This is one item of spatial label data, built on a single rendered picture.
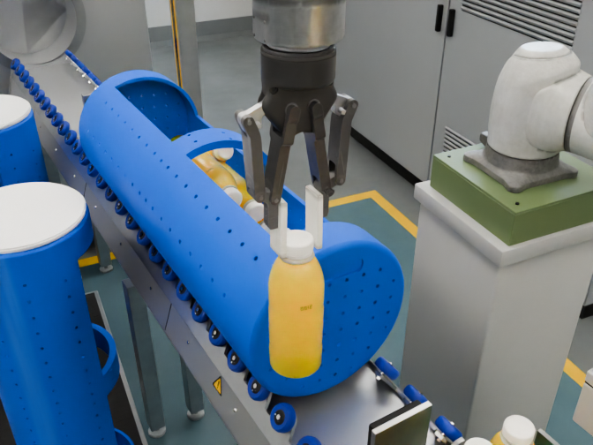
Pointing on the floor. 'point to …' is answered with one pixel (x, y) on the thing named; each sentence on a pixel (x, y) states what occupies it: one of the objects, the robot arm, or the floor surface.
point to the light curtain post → (186, 49)
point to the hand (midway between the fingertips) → (296, 222)
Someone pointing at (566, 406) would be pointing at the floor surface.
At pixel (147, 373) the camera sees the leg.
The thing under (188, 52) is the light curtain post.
